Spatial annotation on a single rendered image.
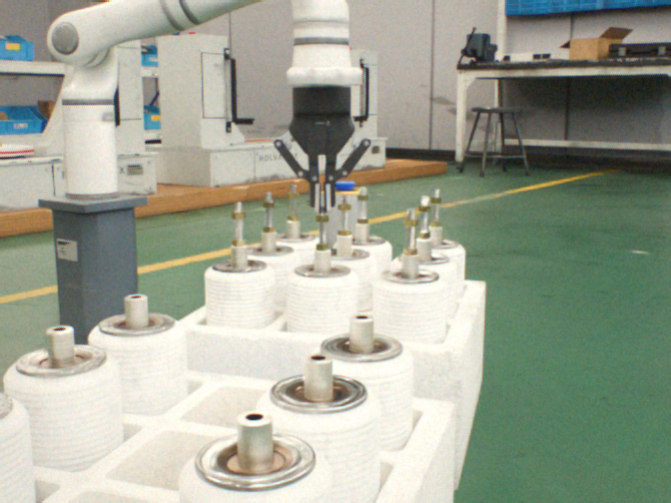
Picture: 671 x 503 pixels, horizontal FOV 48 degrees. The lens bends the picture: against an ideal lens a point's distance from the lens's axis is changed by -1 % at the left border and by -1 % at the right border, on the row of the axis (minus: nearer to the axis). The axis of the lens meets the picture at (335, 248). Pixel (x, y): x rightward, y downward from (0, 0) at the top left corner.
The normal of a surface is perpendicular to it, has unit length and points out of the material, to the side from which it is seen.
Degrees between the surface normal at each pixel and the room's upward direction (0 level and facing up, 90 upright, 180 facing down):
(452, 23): 90
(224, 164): 90
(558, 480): 0
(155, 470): 90
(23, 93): 90
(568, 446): 0
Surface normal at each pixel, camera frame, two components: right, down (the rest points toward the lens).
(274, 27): -0.61, 0.15
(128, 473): 0.95, 0.06
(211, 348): -0.26, 0.18
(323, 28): 0.07, 0.19
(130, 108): 0.80, 0.11
